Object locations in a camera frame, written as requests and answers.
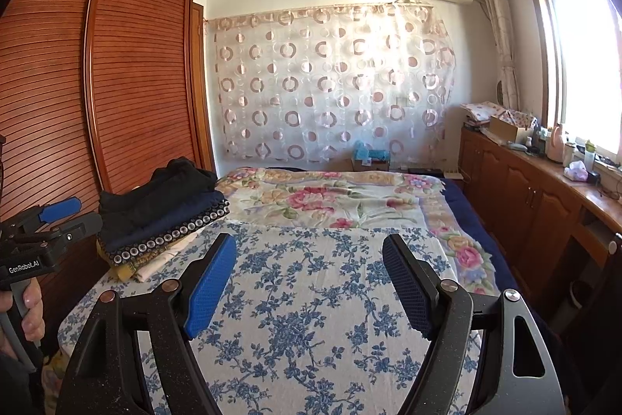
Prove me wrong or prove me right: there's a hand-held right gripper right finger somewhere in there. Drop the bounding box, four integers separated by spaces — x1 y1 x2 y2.
381 233 564 415

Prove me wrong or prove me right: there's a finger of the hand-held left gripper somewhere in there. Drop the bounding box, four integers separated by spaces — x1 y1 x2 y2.
39 197 82 224
51 213 104 246

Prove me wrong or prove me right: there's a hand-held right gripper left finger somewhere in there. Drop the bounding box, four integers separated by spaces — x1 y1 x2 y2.
56 233 239 415

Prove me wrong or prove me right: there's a black printed T-shirt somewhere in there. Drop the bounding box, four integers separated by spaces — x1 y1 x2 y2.
100 156 218 217

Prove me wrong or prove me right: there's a person's left hand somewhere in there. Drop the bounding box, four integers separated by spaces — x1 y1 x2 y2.
0 279 45 358

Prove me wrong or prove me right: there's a blue floral bed sheet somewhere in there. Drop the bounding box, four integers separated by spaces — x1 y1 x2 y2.
58 221 487 415

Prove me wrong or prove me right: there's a navy bed sheet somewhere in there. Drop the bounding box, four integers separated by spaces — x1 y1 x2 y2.
444 179 530 299

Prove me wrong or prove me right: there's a pink floral blanket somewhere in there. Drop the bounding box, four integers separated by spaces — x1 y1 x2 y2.
214 167 501 294

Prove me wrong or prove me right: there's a teal tissue box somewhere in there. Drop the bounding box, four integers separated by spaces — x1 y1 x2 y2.
352 142 390 163

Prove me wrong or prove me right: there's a long wooden cabinet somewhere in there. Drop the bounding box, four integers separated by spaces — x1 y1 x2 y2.
459 126 622 323

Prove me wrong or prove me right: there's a wooden louvered wardrobe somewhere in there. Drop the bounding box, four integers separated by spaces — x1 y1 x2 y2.
0 0 215 348

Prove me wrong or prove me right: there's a white round bin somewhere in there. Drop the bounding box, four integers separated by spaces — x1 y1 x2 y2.
570 281 592 310

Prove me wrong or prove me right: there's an open cardboard box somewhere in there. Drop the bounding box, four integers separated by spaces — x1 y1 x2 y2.
488 116 533 144

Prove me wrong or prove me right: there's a floral fabric pile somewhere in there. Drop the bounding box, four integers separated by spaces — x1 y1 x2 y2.
461 101 538 127

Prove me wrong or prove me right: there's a purple tissue pack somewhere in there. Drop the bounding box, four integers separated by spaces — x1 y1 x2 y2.
564 161 590 181

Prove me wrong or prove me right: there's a pink bottle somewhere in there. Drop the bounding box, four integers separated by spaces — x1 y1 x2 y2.
547 123 566 163

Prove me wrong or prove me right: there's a sheer circle-patterned curtain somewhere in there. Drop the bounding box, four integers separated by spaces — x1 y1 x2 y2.
206 4 458 163

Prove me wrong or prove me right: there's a tied patterned window drape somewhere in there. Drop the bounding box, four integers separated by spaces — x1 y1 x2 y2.
476 0 521 109

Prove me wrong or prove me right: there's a wooden-framed window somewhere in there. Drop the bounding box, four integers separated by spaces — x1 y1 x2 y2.
520 0 622 168

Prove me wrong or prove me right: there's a folded ring-patterned dark garment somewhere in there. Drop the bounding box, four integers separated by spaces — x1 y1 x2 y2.
104 201 230 265

